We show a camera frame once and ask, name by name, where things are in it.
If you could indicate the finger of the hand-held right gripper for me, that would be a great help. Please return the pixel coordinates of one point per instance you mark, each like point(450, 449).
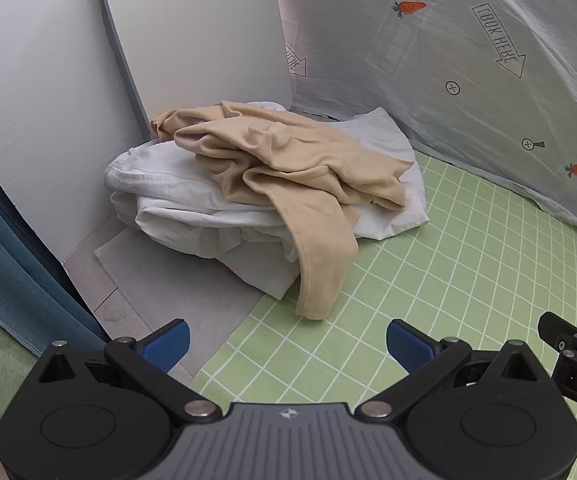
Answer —
point(551, 326)

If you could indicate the beige long-sleeve shirt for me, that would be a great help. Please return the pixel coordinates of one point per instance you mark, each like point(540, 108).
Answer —
point(293, 175)

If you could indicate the white garment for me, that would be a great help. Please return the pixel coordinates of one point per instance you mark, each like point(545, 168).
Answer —
point(183, 210)

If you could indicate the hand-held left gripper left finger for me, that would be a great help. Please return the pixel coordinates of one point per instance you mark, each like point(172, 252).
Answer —
point(169, 346)

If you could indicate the white board panel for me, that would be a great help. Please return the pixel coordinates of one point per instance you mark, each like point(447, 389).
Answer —
point(193, 35)

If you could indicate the grey printed quilt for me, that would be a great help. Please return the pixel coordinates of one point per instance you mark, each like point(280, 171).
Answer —
point(468, 85)

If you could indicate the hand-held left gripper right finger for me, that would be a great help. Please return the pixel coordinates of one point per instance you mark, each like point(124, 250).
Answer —
point(408, 349)

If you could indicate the teal curtain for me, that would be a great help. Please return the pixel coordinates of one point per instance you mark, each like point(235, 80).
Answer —
point(13, 270)

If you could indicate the green checked bed sheet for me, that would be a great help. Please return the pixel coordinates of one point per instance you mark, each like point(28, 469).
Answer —
point(443, 280)

